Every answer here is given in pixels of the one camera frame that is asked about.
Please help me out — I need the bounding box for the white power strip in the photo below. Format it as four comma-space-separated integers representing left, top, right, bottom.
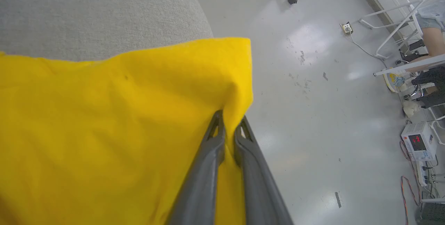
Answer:
415, 161, 429, 187

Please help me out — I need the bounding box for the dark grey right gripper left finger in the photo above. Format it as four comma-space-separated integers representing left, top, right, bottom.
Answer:
167, 110, 227, 225

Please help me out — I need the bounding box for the white device with red display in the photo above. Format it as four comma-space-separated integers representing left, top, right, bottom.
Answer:
401, 121, 437, 162

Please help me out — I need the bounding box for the orange cable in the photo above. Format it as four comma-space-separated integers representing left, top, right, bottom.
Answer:
399, 141, 422, 225

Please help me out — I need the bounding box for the white metal bar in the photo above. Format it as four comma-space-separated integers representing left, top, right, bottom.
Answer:
373, 54, 445, 77

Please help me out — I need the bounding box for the white crumpled bag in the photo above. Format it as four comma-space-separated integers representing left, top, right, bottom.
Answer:
403, 100, 422, 118

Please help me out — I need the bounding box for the person's bare leg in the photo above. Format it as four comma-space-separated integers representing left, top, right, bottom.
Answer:
415, 2, 445, 73

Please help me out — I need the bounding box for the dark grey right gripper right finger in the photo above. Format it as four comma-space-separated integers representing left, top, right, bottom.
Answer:
234, 115, 294, 225

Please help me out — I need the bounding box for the grey socket cable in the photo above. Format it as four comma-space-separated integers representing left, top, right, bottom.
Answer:
349, 33, 387, 68

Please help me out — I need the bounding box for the black mesh basket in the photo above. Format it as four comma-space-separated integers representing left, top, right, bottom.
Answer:
418, 202, 445, 225

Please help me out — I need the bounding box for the yellow t-shirt garment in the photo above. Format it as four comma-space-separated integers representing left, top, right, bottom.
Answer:
0, 37, 254, 225

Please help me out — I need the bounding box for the white metal rack frame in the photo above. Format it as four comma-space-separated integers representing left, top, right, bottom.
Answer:
359, 0, 445, 61

